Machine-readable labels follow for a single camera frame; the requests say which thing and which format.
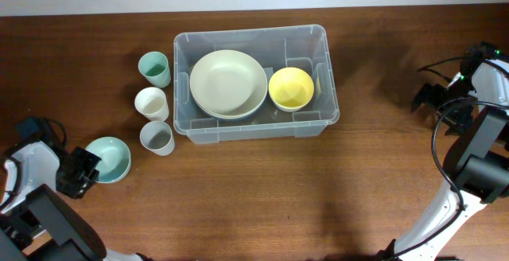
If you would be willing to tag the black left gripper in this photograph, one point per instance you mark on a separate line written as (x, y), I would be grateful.
(77, 189)

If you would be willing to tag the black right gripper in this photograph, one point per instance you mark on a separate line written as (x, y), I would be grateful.
(460, 120)

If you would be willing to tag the mint green bowl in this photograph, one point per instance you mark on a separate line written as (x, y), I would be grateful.
(115, 159)

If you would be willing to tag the yellow bowl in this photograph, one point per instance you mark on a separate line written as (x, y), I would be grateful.
(291, 87)

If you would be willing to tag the beige bowl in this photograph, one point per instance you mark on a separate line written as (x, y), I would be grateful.
(245, 110)
(224, 79)

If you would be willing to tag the white bowl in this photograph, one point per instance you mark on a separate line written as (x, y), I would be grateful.
(289, 109)

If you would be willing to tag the dark blue bowl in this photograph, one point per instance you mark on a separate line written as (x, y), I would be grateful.
(246, 116)

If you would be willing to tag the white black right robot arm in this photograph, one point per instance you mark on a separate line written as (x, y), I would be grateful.
(474, 106)

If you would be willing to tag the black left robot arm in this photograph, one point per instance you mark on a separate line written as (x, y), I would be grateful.
(36, 224)

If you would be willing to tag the grey translucent cup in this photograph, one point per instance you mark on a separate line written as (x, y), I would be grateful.
(157, 137)

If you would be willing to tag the cream cup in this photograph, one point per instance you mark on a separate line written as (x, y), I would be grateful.
(151, 102)

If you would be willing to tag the mint green cup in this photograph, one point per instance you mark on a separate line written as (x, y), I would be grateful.
(154, 66)

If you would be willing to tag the clear plastic storage bin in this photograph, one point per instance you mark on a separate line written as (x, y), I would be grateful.
(299, 46)

